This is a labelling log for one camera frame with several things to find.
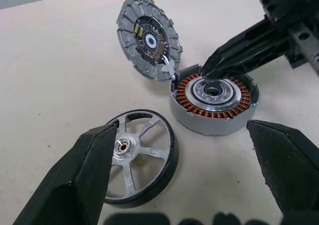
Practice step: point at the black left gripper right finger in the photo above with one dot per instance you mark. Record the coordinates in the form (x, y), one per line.
(289, 175)

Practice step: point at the silver spoked rotor black rim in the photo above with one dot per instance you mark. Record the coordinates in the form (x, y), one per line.
(149, 150)

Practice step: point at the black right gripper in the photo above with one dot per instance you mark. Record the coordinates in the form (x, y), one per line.
(296, 5)

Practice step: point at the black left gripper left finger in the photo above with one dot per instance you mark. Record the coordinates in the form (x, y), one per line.
(74, 180)

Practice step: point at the grey motor lid circuit board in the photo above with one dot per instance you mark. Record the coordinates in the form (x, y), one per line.
(129, 35)

